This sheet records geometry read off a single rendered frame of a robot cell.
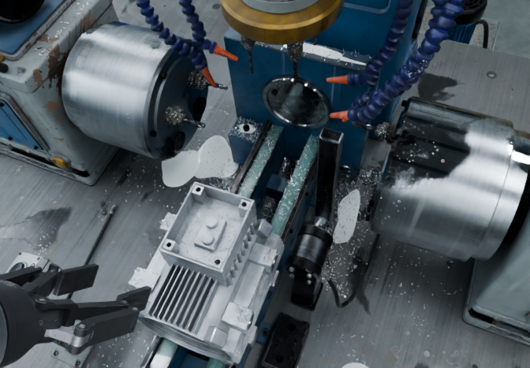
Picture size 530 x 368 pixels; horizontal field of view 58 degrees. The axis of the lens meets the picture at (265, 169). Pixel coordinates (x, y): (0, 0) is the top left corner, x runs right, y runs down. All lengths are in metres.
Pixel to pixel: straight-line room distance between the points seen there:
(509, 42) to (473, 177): 2.08
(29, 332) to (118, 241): 0.67
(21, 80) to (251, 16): 0.47
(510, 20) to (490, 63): 1.49
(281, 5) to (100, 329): 0.45
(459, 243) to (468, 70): 0.71
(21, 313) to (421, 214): 0.56
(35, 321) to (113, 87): 0.53
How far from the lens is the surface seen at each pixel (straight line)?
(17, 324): 0.47
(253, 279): 0.74
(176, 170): 1.18
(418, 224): 0.79
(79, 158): 1.15
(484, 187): 0.77
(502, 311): 0.98
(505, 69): 1.45
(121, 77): 0.91
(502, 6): 3.01
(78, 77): 0.96
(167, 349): 0.89
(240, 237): 0.70
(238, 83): 1.02
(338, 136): 0.64
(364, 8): 0.95
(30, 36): 1.03
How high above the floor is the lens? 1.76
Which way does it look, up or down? 57 degrees down
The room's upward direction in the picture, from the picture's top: 6 degrees counter-clockwise
